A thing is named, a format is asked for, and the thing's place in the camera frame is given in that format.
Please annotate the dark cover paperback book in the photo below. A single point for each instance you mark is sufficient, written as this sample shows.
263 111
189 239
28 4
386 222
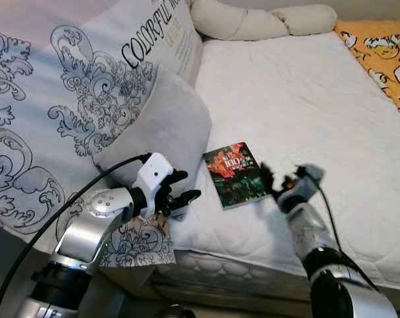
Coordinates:
236 175

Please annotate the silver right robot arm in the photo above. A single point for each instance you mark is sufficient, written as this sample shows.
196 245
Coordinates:
319 252

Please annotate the white quilted mattress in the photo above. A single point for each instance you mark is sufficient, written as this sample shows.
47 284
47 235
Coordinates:
306 99

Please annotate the grey bed base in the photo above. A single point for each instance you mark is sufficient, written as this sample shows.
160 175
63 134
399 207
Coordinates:
240 281

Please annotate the black robot foot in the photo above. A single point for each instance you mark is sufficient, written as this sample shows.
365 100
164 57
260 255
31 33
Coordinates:
173 311

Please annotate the large white patterned cushion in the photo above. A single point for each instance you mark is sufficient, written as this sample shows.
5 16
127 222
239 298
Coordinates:
54 99

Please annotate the cream bolster pillow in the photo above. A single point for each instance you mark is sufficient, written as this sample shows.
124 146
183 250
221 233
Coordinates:
253 20

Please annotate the yellow cartoon print blanket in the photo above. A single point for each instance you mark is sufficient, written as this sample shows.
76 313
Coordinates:
385 59

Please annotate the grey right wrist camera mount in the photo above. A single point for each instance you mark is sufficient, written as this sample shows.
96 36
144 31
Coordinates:
307 180

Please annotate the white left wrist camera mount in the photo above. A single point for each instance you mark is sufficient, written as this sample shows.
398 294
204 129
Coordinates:
153 175

